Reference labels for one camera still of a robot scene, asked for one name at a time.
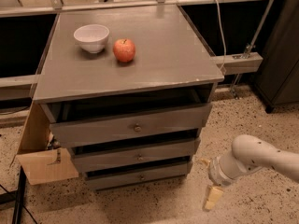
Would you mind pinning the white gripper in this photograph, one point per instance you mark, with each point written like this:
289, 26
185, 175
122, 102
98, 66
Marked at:
216, 173

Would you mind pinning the grey bottom drawer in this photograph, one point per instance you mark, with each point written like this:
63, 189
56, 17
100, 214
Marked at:
156, 172

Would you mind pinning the grey drawer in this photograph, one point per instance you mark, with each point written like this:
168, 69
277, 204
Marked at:
156, 172
135, 155
115, 128

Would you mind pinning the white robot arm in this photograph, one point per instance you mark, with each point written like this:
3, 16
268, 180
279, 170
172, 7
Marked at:
248, 155

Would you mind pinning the grey middle drawer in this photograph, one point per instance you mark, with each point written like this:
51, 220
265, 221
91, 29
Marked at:
135, 155

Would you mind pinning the grey wooden drawer cabinet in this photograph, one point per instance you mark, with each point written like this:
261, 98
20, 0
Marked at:
171, 68

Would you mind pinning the grey top drawer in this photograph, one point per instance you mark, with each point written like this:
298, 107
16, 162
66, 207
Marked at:
115, 128

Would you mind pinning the dark cabinet at right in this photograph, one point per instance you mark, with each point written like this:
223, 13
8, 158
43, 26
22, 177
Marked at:
277, 80

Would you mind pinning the diagonal metal rod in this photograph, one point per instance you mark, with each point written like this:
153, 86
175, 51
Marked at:
249, 47

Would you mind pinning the red apple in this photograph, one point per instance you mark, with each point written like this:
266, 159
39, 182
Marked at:
124, 50

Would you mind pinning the light wooden side panel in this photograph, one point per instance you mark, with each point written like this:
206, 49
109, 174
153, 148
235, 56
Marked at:
40, 164

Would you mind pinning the white ceramic bowl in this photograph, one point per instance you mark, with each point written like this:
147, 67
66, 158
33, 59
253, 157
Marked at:
92, 38

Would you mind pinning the black stand leg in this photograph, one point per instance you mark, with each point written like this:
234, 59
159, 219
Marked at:
16, 197

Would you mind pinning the metal frame rail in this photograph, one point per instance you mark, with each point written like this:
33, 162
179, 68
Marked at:
13, 88

